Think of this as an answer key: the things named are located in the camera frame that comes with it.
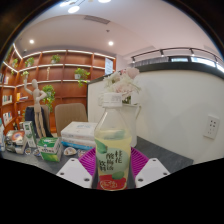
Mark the grey window curtain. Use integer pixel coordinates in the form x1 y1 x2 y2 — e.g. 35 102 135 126
133 56 169 68

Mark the small green white box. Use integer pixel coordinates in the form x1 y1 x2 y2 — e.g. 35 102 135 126
36 136 64 163

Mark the tan chair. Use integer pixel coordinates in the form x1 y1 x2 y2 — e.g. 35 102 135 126
54 102 89 138

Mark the black track light rail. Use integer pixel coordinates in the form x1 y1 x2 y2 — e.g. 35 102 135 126
129 46 224 64

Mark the wooden artist mannequin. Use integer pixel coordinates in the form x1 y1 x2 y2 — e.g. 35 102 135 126
23 78 48 138

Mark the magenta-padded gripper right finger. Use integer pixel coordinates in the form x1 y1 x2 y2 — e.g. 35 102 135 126
129 146 172 190

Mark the multi-bulb ceiling lamp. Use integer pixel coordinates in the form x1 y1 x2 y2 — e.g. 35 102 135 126
59 0 113 15

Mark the ceiling air vent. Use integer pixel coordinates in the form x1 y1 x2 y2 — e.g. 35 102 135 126
83 14 111 25

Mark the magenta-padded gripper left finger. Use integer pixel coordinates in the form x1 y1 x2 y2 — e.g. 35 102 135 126
56 147 98 190

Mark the window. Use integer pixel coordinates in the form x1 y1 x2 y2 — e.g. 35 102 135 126
168 55 224 73

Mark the wooden shelf unit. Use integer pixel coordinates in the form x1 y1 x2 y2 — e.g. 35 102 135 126
0 43 117 134

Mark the clear drink bottle green label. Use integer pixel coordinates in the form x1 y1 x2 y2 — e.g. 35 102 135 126
94 92 133 191

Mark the white wall outlet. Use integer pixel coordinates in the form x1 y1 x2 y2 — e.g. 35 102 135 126
203 114 221 140

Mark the white vase with flowers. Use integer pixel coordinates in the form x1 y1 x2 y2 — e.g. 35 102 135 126
99 67 143 148

